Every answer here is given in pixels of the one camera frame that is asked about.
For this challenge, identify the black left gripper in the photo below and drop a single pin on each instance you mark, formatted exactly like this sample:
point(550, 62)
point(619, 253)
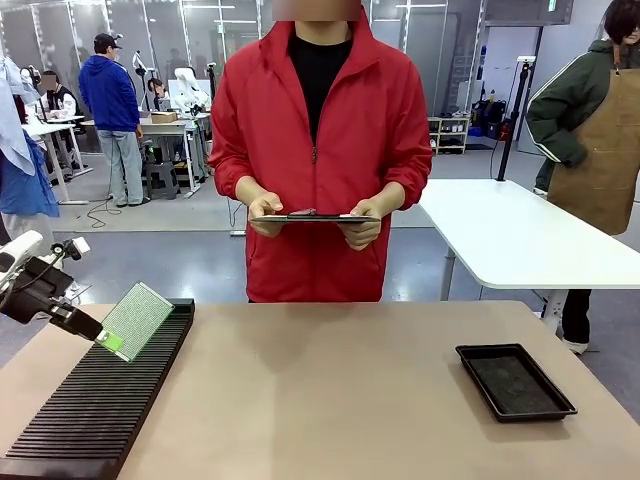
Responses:
point(35, 292)

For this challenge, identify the green perforated PCB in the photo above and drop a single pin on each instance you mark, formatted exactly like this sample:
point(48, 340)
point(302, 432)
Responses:
point(140, 317)

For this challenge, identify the dark clipboard with paper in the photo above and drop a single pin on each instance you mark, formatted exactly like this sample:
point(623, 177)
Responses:
point(315, 219)

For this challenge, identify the person's right forearm red sleeve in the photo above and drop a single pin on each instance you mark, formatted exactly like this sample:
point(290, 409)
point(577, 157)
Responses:
point(230, 175)

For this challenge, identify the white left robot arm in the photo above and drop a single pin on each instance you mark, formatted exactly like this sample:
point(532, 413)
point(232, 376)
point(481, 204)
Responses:
point(15, 247)

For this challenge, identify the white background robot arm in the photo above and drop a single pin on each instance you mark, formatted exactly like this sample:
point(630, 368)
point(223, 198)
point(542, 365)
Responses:
point(190, 87)

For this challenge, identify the person's left forearm red sleeve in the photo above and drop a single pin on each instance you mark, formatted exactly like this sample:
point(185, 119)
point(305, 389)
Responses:
point(410, 180)

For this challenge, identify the black slotted PCB rack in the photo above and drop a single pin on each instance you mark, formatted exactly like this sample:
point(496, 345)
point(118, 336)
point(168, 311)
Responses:
point(100, 400)

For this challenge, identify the person's right hand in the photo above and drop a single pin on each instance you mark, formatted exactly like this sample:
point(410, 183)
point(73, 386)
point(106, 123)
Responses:
point(262, 205)

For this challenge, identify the person's left hand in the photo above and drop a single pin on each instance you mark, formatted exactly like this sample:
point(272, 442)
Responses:
point(367, 232)

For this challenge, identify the person in light blue clothes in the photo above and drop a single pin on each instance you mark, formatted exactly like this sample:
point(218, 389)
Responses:
point(20, 170)

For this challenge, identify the grey step stool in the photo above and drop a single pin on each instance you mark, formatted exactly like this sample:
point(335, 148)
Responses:
point(161, 180)

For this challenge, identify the white background desk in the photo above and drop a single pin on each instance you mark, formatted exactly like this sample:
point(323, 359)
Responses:
point(55, 130)

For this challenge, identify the grey background workbench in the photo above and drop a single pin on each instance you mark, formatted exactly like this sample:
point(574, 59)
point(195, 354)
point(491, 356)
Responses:
point(175, 127)

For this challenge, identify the cardboard box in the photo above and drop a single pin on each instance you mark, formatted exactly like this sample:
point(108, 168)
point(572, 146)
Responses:
point(163, 117)

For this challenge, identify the seated person in varsity jacket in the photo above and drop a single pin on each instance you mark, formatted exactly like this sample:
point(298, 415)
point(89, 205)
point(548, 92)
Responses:
point(57, 100)

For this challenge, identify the person in blue hoodie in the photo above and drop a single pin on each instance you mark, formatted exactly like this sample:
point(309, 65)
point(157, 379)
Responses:
point(112, 100)

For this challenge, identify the person in red jacket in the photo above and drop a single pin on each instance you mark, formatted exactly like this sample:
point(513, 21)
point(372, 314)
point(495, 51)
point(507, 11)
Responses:
point(320, 125)

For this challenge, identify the wooden shoe shelf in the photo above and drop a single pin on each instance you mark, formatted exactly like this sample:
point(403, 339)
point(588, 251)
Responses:
point(450, 135)

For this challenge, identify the black rectangular plastic tray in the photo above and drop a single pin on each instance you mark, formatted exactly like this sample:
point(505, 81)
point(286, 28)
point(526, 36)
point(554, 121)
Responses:
point(515, 384)

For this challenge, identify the white rounded table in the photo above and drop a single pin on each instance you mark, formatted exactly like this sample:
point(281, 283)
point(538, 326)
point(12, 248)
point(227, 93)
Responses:
point(520, 235)

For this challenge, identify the black bags and equipment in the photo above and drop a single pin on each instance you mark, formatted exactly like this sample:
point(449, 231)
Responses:
point(490, 120)

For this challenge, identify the black pole with white top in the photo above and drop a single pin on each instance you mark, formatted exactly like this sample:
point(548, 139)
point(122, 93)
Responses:
point(512, 120)

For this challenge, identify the person in brown apron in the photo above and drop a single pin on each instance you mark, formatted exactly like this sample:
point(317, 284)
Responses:
point(595, 125)

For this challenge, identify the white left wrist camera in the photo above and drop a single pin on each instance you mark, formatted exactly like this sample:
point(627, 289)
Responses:
point(78, 246)

